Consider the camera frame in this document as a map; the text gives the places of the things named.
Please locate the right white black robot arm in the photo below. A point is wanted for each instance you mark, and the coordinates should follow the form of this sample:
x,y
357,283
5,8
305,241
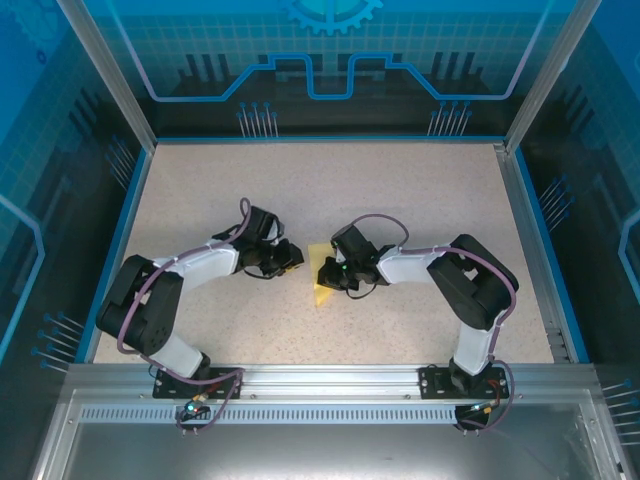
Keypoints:
x,y
410,265

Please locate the grey metal tray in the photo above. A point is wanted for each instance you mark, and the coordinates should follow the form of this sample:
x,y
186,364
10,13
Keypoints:
x,y
320,452

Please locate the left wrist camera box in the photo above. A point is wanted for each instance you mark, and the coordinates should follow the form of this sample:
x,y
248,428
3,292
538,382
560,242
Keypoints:
x,y
276,235

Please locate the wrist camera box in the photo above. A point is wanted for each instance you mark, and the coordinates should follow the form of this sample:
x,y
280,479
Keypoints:
x,y
276,235
339,254

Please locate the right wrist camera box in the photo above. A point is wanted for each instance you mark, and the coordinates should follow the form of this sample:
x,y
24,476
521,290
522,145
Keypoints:
x,y
339,254

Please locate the aluminium mounting rail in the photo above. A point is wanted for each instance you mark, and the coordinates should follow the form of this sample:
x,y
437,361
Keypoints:
x,y
330,380

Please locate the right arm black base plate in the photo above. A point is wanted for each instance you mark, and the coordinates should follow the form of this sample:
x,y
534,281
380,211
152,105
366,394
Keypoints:
x,y
432,382

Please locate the aluminium side rail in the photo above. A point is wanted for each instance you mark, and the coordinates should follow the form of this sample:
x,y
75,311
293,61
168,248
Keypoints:
x,y
526,225

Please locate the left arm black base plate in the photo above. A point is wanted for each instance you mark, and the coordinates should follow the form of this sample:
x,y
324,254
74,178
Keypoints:
x,y
162,387

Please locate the aluminium frame post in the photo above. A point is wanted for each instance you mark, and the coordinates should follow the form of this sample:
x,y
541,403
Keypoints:
x,y
550,75
110,75

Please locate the blue table edge frame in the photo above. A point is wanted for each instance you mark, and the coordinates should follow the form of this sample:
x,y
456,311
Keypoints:
x,y
84,352

